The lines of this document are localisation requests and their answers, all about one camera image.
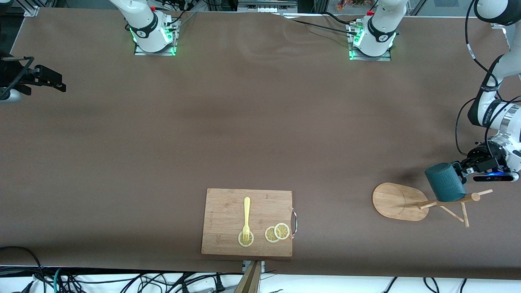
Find grey power strip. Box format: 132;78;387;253
238;0;298;12

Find black looped floor cable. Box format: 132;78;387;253
0;246;43;293

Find wooden cup rack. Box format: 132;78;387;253
372;182;493;228

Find wooden beam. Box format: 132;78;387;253
234;260;262;293

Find yellow plastic fork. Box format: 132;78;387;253
242;197;251;243

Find orange objects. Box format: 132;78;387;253
336;0;367;11

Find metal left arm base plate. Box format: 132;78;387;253
348;22;392;61

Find black cable on table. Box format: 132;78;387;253
322;11;359;25
281;14;359;36

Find dark teal cup yellow inside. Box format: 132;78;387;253
425;162;467;203

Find bamboo cutting board metal handle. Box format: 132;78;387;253
201;188;298;257

